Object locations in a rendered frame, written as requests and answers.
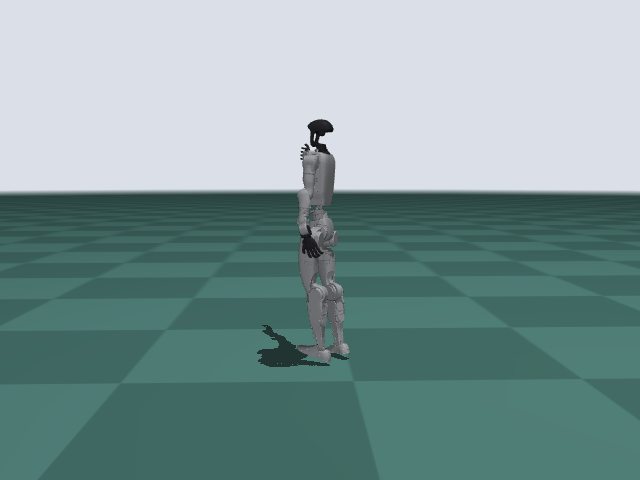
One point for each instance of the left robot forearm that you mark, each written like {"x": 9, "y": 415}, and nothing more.
{"x": 303, "y": 213}

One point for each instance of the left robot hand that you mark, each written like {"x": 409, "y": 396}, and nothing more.
{"x": 309, "y": 243}

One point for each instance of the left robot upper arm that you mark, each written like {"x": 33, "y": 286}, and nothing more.
{"x": 310, "y": 164}

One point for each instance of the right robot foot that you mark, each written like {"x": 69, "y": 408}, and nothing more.
{"x": 340, "y": 349}

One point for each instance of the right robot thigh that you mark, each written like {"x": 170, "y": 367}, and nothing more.
{"x": 326, "y": 268}

